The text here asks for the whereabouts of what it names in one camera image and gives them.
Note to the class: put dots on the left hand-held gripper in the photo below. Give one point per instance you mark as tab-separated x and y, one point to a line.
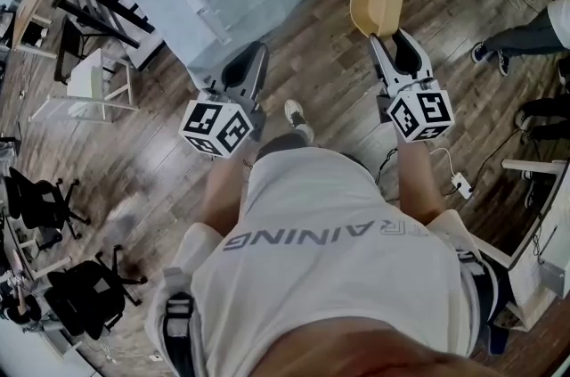
209	123

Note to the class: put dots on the black office chair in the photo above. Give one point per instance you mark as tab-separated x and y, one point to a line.
84	299
42	201

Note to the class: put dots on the person's left forearm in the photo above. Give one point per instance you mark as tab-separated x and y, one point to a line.
222	197

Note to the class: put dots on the white step stool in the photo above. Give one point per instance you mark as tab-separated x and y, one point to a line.
89	76

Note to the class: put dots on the person's white t-shirt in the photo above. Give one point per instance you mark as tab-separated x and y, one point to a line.
311	277

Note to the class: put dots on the wooden desk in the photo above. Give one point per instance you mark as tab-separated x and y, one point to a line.
29	10

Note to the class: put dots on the white desk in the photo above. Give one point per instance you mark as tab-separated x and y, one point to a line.
541	241

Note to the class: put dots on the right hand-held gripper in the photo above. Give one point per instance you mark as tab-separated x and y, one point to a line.
420	112

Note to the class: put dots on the person's white shoe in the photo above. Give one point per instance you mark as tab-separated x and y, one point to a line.
297	119

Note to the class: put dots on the black mesh chair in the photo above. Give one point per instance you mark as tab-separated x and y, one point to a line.
67	50

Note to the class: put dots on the person's dark trouser leg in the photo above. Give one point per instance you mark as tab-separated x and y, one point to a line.
280	143

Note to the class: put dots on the person's right forearm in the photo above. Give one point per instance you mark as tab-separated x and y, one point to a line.
418	183

